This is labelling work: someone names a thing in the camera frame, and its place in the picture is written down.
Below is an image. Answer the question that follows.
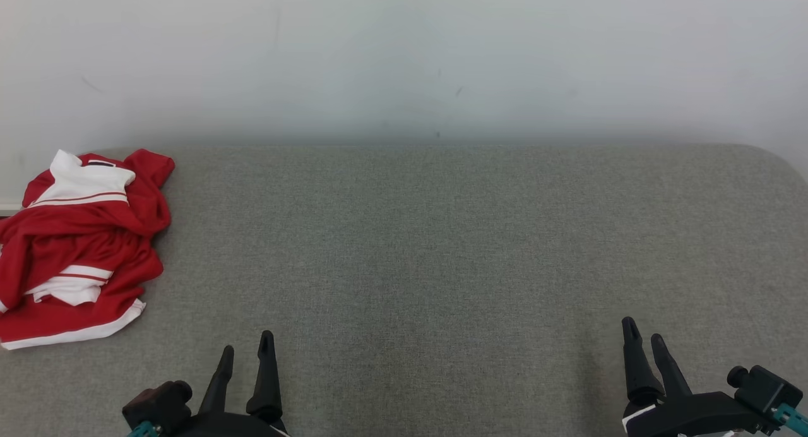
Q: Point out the grey fabric sofa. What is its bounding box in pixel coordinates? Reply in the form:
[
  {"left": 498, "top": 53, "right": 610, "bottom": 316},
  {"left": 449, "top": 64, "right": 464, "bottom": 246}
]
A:
[{"left": 0, "top": 143, "right": 808, "bottom": 437}]

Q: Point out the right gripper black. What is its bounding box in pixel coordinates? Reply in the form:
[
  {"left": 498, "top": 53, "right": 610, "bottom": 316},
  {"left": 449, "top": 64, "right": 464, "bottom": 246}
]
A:
[{"left": 622, "top": 317, "right": 768, "bottom": 437}]

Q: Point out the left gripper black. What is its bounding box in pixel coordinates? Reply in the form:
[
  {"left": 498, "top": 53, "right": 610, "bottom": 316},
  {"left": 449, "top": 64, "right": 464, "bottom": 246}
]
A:
[{"left": 170, "top": 330, "right": 291, "bottom": 437}]

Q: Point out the red basketball jersey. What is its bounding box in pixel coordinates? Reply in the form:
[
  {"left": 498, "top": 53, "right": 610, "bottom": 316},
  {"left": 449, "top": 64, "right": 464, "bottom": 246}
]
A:
[{"left": 0, "top": 148, "right": 175, "bottom": 308}]

